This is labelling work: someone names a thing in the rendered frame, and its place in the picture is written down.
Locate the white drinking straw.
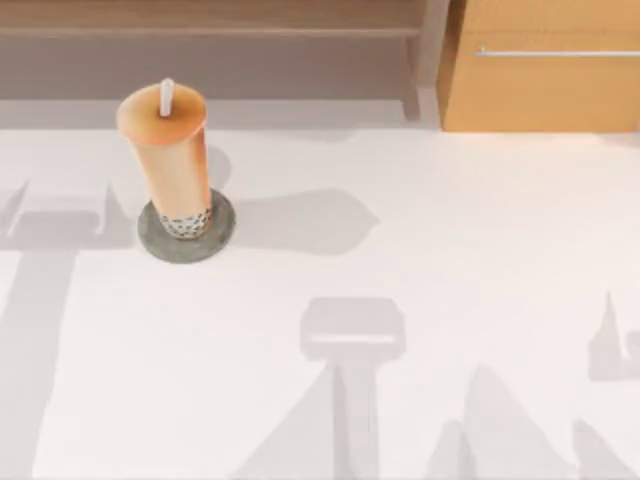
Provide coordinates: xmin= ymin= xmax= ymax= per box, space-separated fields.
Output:
xmin=159 ymin=77 xmax=175 ymax=118

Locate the light wooden cupboard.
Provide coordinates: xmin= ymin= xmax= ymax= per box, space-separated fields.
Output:
xmin=435 ymin=0 xmax=640 ymax=133

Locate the round grey coaster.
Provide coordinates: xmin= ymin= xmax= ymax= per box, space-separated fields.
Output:
xmin=137 ymin=188 xmax=236 ymax=265

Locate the long metal handle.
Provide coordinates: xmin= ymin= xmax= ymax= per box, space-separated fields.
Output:
xmin=474 ymin=47 xmax=640 ymax=58

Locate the orange bubble tea cup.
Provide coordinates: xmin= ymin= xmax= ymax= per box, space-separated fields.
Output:
xmin=116 ymin=83 xmax=213 ymax=241

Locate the brown open wooden shelf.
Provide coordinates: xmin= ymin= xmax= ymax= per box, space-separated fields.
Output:
xmin=0 ymin=0 xmax=451 ymax=122

